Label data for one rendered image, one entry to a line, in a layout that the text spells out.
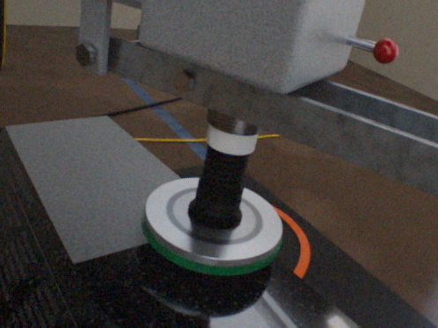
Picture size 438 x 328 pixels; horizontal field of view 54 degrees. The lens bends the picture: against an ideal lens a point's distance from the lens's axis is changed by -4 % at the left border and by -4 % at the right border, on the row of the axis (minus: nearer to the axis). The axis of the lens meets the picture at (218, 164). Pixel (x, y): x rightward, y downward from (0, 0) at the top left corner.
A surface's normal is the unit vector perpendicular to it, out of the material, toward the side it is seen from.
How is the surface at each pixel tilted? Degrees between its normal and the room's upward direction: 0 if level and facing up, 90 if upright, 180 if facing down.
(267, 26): 90
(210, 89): 90
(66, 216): 0
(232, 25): 90
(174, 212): 0
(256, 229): 0
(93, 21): 90
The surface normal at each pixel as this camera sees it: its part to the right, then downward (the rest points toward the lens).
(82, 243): 0.18, -0.87
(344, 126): -0.53, 0.30
